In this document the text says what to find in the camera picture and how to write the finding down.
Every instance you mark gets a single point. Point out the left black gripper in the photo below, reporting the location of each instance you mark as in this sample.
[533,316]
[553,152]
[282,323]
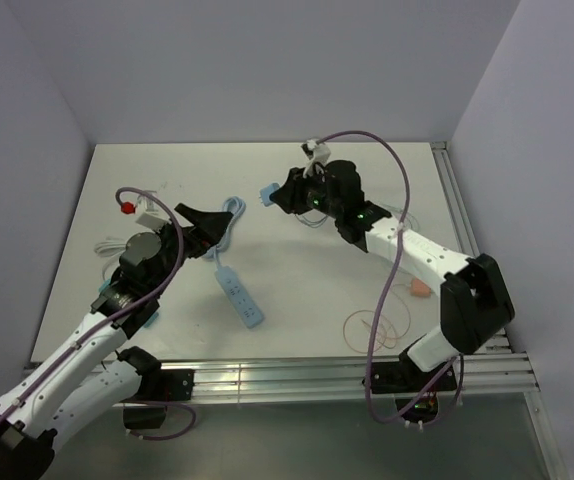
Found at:
[206,230]

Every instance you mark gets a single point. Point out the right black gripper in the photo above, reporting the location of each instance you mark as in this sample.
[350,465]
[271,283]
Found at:
[290,195]

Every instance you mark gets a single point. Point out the blue charger plug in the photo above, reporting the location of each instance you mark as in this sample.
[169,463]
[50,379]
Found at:
[265,194]

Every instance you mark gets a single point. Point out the pink charger plug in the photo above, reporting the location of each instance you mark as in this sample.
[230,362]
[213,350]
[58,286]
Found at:
[419,289]

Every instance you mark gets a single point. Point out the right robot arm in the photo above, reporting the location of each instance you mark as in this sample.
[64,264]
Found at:
[474,302]

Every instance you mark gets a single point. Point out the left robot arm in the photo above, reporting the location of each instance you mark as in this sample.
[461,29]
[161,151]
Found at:
[92,370]

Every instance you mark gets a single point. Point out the blue power strip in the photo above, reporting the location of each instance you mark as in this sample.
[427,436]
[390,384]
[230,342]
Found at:
[238,296]

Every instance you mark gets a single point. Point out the teal power strip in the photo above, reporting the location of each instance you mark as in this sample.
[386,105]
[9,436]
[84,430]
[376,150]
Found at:
[151,319]

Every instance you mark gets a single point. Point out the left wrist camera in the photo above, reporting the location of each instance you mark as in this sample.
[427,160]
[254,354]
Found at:
[143,217]

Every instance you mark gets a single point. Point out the right side aluminium rail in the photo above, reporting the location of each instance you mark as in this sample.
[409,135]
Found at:
[456,206]

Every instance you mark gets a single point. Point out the aluminium rail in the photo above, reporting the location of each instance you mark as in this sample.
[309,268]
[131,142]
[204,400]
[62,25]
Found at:
[456,206]
[330,379]

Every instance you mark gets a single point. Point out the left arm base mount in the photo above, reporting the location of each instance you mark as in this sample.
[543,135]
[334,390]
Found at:
[159,394]

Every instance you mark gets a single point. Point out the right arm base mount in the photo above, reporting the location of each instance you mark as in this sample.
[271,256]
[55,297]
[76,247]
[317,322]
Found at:
[436,393]

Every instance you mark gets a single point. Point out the front aluminium rail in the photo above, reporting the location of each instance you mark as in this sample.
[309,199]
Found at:
[330,379]

